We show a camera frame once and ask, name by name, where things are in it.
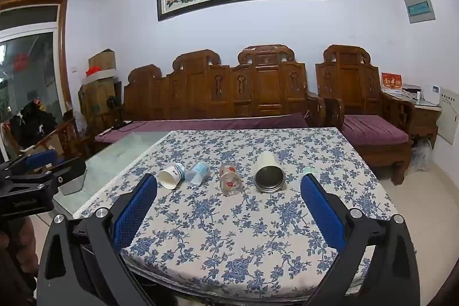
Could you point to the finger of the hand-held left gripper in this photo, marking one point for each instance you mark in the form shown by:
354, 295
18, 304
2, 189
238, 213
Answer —
71, 169
41, 159

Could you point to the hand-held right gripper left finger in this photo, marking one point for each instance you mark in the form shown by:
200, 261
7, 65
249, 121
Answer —
134, 214

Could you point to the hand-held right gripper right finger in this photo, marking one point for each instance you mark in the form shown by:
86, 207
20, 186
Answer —
322, 214

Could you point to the person's left forearm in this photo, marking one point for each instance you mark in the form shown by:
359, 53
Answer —
16, 255

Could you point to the white paper cup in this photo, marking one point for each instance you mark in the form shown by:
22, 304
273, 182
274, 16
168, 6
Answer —
168, 179

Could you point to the white steel tumbler cup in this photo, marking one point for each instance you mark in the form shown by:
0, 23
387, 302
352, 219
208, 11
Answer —
267, 164

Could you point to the clear plastic cup blue print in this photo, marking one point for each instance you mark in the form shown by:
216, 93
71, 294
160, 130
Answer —
197, 172

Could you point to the glass cup red flower print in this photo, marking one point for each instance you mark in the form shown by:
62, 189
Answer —
230, 181

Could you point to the wooden chair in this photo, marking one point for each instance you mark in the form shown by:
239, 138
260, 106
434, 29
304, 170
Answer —
68, 139

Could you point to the pile of dark clothes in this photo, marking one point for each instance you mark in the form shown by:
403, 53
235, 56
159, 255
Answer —
32, 125

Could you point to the large cardboard box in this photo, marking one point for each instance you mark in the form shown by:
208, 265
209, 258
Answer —
96, 101

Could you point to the small black fan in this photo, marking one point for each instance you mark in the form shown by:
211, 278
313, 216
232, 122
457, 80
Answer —
114, 103

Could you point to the blue floral tablecloth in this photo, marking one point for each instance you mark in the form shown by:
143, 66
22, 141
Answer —
233, 238

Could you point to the purple armchair cushion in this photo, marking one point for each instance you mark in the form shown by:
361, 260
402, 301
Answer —
373, 130

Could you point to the red window decoration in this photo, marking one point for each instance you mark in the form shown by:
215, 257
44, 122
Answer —
21, 61

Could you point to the red decoration item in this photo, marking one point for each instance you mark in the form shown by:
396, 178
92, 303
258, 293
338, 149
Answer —
93, 71

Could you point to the small cardboard box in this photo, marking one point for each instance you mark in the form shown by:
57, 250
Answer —
103, 59

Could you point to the clear plastic bags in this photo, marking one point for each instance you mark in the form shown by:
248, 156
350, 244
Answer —
422, 155

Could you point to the long purple sofa cushion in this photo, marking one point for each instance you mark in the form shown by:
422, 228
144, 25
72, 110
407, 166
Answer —
215, 125

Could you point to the carved wooden armchair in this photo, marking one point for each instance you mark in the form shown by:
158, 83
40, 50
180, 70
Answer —
353, 87

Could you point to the carved wooden sofa bench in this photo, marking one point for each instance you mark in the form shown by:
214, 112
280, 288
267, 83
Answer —
265, 91

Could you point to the wooden side table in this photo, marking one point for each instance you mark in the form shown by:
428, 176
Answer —
425, 123

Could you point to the red desk calendar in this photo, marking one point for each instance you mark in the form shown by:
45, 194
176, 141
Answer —
391, 82

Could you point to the grey stacked device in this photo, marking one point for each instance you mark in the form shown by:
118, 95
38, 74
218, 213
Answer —
411, 90

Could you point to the white box device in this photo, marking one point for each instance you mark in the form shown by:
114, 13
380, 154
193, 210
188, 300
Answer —
430, 95

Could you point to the white radiator cover panel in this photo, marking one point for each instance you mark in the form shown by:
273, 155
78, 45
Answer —
450, 116

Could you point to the wooden door frame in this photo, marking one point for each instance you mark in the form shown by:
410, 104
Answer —
64, 51

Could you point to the grey wall panel box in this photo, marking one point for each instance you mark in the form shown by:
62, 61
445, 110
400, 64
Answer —
419, 7

